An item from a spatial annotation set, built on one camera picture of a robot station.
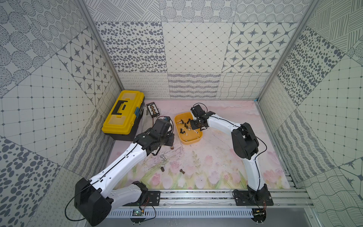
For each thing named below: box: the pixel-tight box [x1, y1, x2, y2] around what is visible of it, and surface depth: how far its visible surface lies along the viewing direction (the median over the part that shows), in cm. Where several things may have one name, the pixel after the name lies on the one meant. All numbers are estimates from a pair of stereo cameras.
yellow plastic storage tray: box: [173, 112, 203, 145], surface depth 103 cm
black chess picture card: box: [146, 101, 161, 118], surface depth 113 cm
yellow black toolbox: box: [101, 89, 146, 142], surface depth 92 cm
